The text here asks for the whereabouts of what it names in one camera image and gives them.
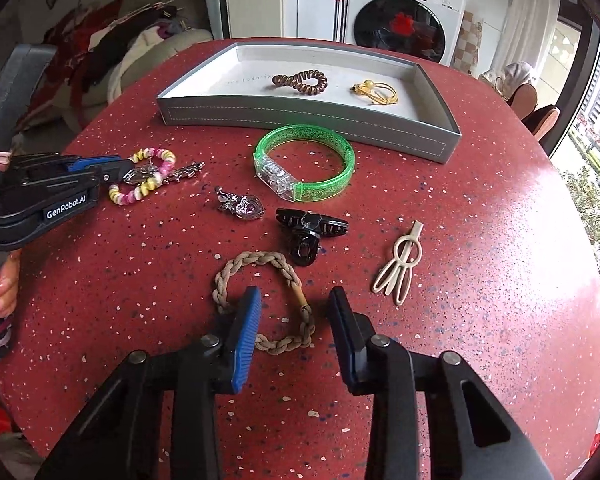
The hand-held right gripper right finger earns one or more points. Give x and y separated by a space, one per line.
341 340

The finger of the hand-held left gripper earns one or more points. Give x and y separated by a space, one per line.
92 163
116 172

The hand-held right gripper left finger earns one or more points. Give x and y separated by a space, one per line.
245 340

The silver ornate hair clip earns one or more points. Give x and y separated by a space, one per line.
185 171

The black claw hair clip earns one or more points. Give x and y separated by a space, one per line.
302 250

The silver heart pendant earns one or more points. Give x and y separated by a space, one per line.
252 207

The beige hair clip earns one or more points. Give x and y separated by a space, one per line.
416 230

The grey tray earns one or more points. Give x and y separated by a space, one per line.
250 67

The person's left hand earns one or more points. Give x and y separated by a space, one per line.
2 285

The pile of clothes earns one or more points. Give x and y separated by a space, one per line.
105 45

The beige sofa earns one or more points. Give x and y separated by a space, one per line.
180 42

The brown slipper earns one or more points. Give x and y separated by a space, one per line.
542 122
522 100

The white cloth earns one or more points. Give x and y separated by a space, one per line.
510 75

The checkered panel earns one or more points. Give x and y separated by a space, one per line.
467 45

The white curtain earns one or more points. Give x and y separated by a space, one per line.
520 5

